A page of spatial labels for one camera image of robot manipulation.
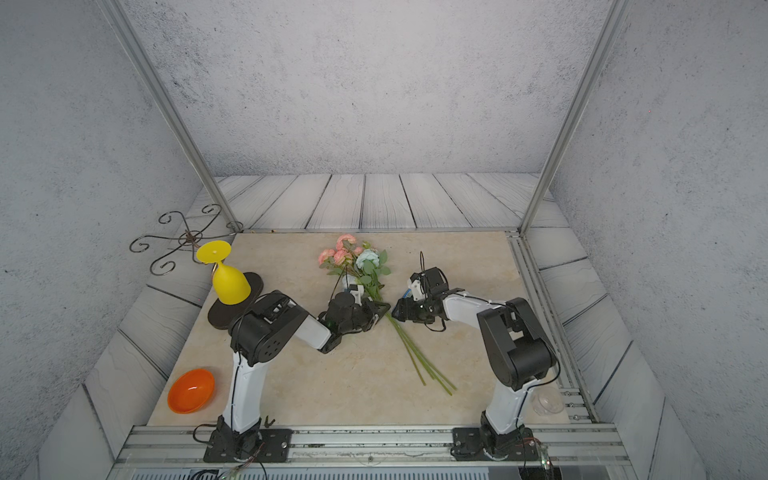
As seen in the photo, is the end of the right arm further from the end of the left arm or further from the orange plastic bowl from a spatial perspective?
the orange plastic bowl

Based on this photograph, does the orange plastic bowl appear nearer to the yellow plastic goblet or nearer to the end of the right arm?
the yellow plastic goblet

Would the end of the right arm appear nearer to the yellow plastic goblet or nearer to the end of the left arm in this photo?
the end of the left arm

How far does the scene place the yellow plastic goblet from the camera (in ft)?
2.37

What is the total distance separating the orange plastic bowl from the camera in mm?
789

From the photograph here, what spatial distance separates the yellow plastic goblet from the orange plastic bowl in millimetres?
217
